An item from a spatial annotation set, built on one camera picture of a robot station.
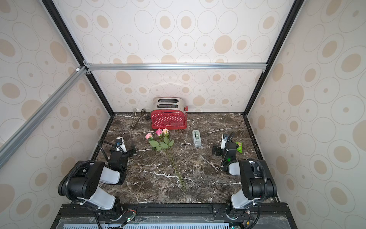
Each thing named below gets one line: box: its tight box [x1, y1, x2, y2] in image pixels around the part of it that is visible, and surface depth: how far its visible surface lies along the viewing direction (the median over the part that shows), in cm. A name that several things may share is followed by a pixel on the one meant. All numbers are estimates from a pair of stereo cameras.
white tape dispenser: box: [192, 129, 202, 148], surface depth 102 cm
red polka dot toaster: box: [150, 96, 189, 130], surface depth 105 cm
